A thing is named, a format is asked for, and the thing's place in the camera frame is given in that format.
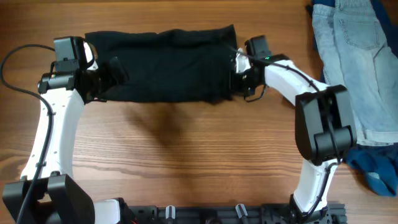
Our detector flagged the black shorts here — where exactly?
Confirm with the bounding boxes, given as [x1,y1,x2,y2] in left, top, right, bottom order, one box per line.
[85,25,237,103]

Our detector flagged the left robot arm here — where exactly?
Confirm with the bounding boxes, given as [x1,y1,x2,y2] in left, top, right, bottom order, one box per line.
[2,36,134,223]

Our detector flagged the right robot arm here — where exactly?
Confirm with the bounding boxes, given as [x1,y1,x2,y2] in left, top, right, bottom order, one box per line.
[214,35,357,223]

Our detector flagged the light blue denim shorts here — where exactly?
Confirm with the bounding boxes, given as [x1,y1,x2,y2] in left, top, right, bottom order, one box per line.
[312,0,397,146]

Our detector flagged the dark blue garment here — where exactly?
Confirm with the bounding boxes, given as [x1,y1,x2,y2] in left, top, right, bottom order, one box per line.
[306,1,397,197]

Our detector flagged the right white rail clip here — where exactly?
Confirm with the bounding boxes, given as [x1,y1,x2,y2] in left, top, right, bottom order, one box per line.
[235,203,249,224]

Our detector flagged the white rail clip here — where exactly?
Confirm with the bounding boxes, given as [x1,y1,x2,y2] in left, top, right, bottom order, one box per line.
[165,205,176,224]
[235,203,249,224]

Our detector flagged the left white rail clip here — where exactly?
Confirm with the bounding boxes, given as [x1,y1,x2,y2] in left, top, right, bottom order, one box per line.
[165,205,176,224]

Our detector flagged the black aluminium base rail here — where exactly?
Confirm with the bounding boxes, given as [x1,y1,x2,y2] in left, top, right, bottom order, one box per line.
[124,202,348,224]

